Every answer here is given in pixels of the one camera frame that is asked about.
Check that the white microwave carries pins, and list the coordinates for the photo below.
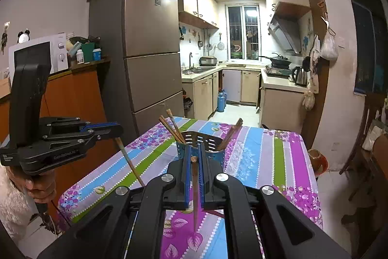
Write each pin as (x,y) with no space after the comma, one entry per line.
(59,55)

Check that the floral striped tablecloth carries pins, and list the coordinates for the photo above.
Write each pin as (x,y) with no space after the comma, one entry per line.
(266,155)

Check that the hanging cloth bags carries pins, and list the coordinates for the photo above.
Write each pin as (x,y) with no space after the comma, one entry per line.
(312,80)

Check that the green plastic container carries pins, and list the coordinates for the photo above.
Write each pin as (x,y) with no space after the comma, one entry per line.
(88,51)

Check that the blue perforated chopstick holder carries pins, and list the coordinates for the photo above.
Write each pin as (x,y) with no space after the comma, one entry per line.
(212,143)

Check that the black wok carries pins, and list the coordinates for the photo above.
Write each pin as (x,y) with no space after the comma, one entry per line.
(277,59)

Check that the steel range hood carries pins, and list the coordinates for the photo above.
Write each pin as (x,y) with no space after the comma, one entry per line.
(285,34)

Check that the wooden chopstick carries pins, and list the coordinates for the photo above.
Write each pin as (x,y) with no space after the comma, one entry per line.
(232,134)
(174,124)
(169,130)
(128,162)
(195,201)

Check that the dark wooden chair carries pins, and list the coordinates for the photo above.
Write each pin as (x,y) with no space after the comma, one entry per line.
(368,113)

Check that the small hanging pan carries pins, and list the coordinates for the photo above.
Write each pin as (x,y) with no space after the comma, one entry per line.
(200,42)

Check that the hanging wall ornament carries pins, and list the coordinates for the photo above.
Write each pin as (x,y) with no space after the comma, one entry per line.
(4,36)

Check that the silver countertop cooker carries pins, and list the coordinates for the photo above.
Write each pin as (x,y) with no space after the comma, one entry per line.
(208,60)

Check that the beige kitchen base cabinets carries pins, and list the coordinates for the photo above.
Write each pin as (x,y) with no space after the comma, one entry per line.
(200,92)

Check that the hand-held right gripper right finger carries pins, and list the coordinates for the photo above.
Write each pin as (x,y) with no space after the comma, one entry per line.
(202,186)

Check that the blue gas cylinder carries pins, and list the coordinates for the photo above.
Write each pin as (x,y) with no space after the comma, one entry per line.
(221,101)

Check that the person's left hand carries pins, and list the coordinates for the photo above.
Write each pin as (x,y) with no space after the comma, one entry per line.
(42,187)

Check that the person's left forearm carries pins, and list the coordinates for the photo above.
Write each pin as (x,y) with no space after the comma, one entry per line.
(13,207)

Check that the white jar blue label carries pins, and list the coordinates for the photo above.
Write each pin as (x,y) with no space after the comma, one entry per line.
(97,54)

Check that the small white bottle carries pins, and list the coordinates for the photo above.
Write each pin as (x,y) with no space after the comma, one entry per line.
(79,56)

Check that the grey refrigerator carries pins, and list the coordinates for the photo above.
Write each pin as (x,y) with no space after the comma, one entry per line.
(145,34)

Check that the hanging white plastic bag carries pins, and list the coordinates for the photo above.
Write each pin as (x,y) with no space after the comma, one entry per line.
(329,48)

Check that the hanging ladle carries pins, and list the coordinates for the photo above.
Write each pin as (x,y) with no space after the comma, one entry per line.
(209,43)

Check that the twin bell alarm clock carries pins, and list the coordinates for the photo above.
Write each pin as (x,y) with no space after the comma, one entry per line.
(23,36)

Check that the brown clay pot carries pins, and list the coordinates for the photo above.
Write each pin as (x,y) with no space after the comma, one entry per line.
(316,160)

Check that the orange wooden cabinet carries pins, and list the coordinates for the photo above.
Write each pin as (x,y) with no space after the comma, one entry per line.
(78,95)

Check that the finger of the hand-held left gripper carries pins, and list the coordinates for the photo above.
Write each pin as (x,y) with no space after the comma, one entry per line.
(106,133)
(103,125)

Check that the kitchen faucet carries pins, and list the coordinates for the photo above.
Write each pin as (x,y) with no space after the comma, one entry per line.
(191,60)

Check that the steel electric kettle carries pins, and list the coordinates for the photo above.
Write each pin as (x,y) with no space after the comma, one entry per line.
(300,77)

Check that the gas stove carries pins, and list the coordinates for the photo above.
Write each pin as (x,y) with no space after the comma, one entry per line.
(277,72)

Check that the dark window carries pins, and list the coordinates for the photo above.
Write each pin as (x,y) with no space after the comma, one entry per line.
(369,46)

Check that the kitchen window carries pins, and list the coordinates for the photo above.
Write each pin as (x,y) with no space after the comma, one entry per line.
(242,31)

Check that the beige wall cabinets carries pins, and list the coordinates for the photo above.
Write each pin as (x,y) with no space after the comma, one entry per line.
(197,4)

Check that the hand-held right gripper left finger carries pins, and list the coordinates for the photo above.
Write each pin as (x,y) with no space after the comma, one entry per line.
(188,183)

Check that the hanging strainer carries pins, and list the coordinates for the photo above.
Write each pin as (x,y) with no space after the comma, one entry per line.
(221,44)

